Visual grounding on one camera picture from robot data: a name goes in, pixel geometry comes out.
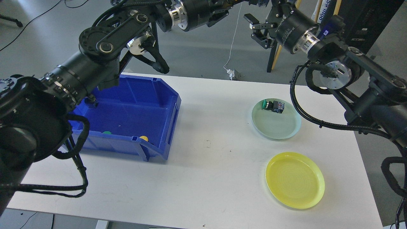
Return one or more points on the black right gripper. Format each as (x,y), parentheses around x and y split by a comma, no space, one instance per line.
(288,26)

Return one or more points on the green push button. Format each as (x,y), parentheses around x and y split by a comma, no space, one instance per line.
(274,106)

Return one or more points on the light green plate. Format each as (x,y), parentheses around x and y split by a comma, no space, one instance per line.
(273,125)

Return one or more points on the yellow plate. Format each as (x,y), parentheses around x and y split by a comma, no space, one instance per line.
(295,180)

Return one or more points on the black cabinet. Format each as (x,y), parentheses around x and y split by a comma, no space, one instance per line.
(358,23)

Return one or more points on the blue plastic storage bin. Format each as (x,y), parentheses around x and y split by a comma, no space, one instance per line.
(138,106)

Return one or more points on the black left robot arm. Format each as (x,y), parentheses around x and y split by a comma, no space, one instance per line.
(37,119)

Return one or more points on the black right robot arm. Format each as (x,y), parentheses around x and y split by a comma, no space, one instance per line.
(373,98)

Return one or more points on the yellow button front corner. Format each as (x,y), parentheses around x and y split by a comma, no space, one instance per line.
(145,138)

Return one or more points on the white printed bag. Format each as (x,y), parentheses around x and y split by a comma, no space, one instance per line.
(320,10)

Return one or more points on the black tripod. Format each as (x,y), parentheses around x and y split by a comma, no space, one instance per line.
(160,65)
(273,20)

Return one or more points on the black tripod right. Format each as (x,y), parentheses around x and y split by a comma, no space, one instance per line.
(273,20)

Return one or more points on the black tripod left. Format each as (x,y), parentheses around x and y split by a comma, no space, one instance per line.
(160,65)

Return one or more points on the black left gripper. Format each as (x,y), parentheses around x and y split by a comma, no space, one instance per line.
(195,13)

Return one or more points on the yellow button far left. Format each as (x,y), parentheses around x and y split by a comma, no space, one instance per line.
(91,102)

